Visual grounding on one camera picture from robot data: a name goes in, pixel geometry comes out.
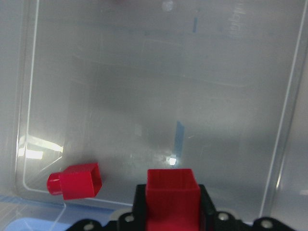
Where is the clear plastic storage box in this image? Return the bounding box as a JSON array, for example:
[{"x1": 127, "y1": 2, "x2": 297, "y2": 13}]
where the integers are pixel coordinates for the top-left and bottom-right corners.
[{"x1": 0, "y1": 0, "x2": 308, "y2": 231}]

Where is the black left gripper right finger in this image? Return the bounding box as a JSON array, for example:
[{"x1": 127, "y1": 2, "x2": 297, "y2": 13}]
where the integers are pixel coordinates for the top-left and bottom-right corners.
[{"x1": 199, "y1": 184, "x2": 217, "y2": 217}]

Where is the red block grasped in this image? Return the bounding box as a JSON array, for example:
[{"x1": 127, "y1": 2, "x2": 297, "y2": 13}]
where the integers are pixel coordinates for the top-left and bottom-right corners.
[{"x1": 145, "y1": 169, "x2": 201, "y2": 231}]

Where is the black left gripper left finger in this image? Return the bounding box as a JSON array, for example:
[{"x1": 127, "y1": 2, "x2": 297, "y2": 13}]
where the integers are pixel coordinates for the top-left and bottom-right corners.
[{"x1": 132, "y1": 184, "x2": 147, "y2": 216}]

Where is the red block middle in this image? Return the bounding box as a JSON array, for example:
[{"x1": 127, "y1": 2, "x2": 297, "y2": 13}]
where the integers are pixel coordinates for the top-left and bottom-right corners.
[{"x1": 46, "y1": 163, "x2": 103, "y2": 200}]

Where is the blue plastic tray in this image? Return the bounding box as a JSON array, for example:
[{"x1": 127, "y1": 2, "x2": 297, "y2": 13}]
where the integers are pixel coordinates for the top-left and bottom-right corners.
[{"x1": 0, "y1": 194, "x2": 114, "y2": 231}]

